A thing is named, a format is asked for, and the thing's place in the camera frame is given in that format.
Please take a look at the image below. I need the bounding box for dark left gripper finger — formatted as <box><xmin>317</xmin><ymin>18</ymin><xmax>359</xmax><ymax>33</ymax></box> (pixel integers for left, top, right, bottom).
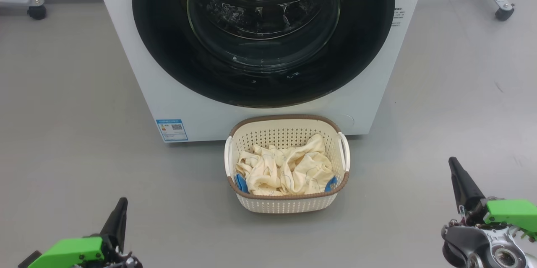
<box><xmin>100</xmin><ymin>198</ymin><xmax>128</xmax><ymax>252</ymax></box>

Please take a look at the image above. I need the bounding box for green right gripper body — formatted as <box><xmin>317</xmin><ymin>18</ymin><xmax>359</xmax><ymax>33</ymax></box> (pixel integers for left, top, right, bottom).
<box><xmin>441</xmin><ymin>200</ymin><xmax>537</xmax><ymax>268</ymax></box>

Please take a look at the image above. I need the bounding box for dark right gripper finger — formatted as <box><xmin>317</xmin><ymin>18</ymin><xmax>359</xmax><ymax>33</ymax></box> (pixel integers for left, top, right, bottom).
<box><xmin>448</xmin><ymin>157</ymin><xmax>486</xmax><ymax>215</ymax></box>

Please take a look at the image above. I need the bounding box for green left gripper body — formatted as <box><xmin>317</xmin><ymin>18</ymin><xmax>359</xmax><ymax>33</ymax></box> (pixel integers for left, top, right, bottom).
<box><xmin>27</xmin><ymin>237</ymin><xmax>143</xmax><ymax>268</ymax></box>

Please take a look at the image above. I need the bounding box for cream garment with blue trim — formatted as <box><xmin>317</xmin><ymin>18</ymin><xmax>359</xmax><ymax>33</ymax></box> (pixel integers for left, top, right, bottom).
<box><xmin>273</xmin><ymin>134</ymin><xmax>338</xmax><ymax>195</ymax></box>
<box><xmin>236</xmin><ymin>144</ymin><xmax>302</xmax><ymax>196</ymax></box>

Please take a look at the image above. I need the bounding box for washing machine door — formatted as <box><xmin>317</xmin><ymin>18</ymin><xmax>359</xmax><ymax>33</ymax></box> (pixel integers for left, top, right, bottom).
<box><xmin>132</xmin><ymin>0</ymin><xmax>396</xmax><ymax>108</ymax></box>

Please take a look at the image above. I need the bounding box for white front-load washing machine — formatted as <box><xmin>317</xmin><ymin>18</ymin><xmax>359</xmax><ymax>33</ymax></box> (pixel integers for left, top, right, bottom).
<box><xmin>90</xmin><ymin>0</ymin><xmax>428</xmax><ymax>143</ymax></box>

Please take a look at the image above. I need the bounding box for blue energy label sticker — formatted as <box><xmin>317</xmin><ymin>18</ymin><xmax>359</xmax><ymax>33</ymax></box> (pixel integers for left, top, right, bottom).
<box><xmin>156</xmin><ymin>119</ymin><xmax>188</xmax><ymax>142</ymax></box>

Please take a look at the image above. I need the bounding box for cream perforated laundry basket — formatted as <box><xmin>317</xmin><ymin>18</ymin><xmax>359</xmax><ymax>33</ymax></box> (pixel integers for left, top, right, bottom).
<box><xmin>224</xmin><ymin>114</ymin><xmax>351</xmax><ymax>214</ymax></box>

